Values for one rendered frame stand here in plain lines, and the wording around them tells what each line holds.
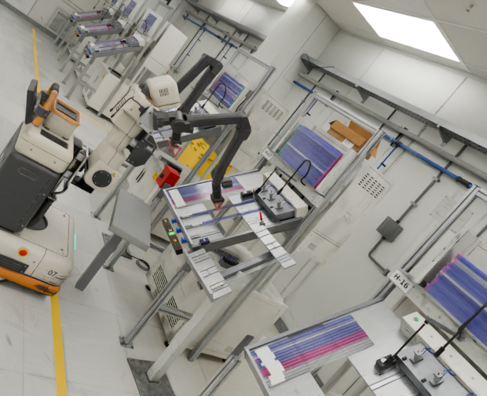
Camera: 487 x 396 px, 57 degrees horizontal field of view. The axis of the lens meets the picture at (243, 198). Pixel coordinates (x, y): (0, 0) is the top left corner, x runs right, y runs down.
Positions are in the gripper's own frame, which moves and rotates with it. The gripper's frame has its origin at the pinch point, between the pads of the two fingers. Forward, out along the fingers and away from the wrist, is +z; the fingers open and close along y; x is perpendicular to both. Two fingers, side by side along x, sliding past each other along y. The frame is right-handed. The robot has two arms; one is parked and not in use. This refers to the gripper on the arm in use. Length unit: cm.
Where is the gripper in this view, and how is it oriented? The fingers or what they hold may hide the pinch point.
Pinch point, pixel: (217, 208)
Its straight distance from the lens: 285.8
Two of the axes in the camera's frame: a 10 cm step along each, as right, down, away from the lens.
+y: -3.8, -4.7, 8.0
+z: 0.3, 8.5, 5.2
